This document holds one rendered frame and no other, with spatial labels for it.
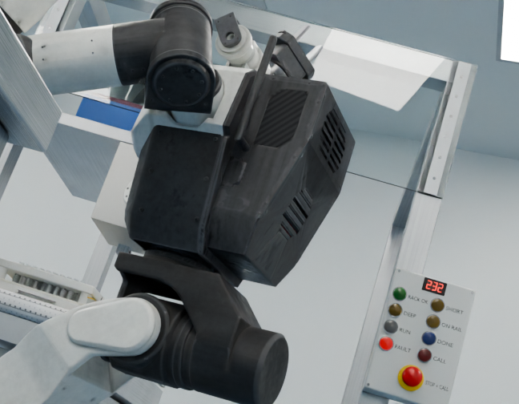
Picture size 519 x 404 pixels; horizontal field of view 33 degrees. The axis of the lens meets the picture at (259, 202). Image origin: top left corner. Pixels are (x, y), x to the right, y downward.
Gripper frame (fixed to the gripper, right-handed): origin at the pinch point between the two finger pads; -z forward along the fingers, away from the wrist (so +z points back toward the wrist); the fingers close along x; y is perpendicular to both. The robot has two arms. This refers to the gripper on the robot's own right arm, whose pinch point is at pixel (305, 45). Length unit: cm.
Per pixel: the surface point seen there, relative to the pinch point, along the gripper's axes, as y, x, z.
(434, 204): -15.7, -42.2, 4.2
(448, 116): -12.0, -32.2, -14.4
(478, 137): 198, -191, -198
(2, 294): 41, -7, 78
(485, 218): 194, -229, -171
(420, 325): -26, -51, 30
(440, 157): -13.9, -36.5, -5.1
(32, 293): 41, -12, 73
